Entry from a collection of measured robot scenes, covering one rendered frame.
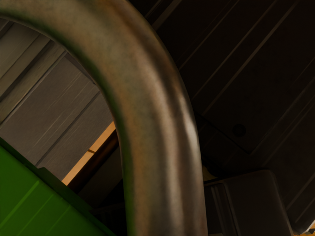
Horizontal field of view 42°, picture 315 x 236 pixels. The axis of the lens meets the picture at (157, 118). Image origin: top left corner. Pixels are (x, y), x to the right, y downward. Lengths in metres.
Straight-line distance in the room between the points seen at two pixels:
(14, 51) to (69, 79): 0.43
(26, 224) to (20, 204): 0.01
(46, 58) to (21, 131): 0.44
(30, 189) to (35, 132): 0.49
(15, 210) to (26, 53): 0.07
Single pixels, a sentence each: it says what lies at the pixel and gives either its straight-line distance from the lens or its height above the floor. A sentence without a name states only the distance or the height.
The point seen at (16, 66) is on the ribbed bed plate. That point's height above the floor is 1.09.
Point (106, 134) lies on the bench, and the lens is 0.97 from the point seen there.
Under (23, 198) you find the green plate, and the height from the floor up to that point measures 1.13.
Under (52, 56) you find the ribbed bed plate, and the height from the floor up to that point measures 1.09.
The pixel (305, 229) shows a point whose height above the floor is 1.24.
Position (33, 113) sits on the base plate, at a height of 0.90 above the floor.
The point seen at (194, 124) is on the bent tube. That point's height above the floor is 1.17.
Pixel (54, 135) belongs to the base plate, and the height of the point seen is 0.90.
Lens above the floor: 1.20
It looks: 15 degrees down
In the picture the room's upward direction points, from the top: 129 degrees clockwise
